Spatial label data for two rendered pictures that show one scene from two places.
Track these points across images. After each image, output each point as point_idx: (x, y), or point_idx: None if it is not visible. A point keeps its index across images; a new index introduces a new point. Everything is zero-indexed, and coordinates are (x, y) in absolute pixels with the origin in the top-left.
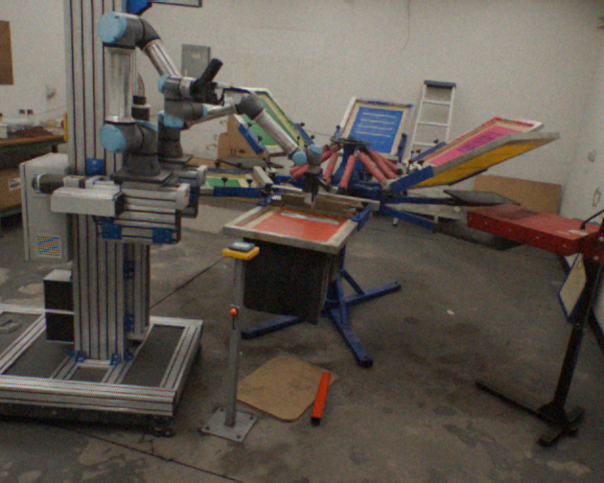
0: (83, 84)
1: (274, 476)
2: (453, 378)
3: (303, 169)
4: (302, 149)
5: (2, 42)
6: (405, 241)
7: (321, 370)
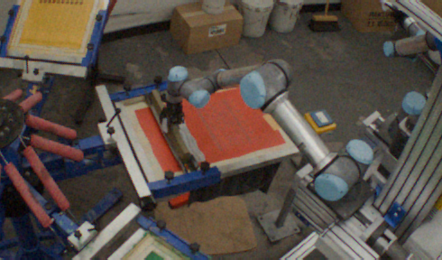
0: None
1: (289, 176)
2: (79, 139)
3: (58, 188)
4: (197, 82)
5: None
6: None
7: (160, 216)
